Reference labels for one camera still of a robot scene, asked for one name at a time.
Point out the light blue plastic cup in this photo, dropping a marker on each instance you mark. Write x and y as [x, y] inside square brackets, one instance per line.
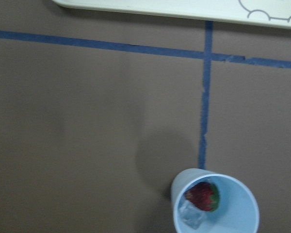
[238, 211]

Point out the red strawberry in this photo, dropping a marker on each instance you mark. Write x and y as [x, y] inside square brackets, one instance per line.
[204, 196]

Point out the cream bear tray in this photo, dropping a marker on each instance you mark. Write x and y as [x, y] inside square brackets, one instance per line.
[270, 13]

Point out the clear ice cube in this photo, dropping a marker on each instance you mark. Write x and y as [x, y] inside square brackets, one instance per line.
[191, 215]

